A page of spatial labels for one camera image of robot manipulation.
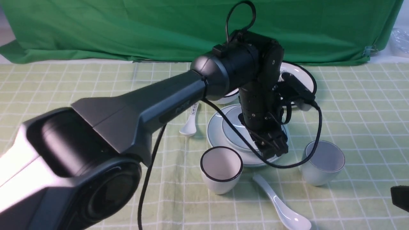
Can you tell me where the white plate black rim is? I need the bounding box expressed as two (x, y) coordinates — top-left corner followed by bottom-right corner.
(278, 61), (317, 111)

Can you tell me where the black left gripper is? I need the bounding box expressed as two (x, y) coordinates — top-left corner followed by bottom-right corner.
(239, 80), (288, 160)

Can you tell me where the white cup black rim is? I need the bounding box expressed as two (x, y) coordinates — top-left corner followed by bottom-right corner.
(200, 146), (243, 195)

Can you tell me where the green checkered tablecloth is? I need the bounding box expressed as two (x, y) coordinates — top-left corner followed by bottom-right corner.
(0, 62), (409, 230)

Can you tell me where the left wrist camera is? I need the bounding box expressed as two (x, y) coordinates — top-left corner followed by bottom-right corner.
(277, 72), (318, 111)

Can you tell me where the white spoon with label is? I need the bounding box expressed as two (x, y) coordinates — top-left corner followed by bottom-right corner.
(179, 102), (199, 137)

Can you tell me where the green backdrop cloth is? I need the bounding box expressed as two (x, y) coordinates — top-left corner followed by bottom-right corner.
(1, 0), (403, 66)

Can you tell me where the plain white spoon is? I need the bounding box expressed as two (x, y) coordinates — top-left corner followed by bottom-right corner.
(252, 174), (312, 230)

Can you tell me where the metal clip on backdrop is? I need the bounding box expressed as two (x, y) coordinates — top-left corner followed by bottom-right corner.
(362, 45), (379, 57)

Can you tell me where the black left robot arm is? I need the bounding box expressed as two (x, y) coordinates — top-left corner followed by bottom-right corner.
(1, 30), (288, 230)

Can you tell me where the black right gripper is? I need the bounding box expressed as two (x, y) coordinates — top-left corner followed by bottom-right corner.
(390, 185), (409, 212)

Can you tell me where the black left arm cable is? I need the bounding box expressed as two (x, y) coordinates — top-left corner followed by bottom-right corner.
(137, 1), (322, 230)

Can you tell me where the white bowl black rim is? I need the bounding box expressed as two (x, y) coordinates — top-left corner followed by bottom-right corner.
(212, 88), (239, 104)

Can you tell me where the clear plastic bag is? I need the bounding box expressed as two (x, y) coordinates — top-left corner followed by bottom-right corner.
(390, 28), (409, 58)

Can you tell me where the pale blue cup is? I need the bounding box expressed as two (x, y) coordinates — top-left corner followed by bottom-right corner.
(300, 140), (346, 186)

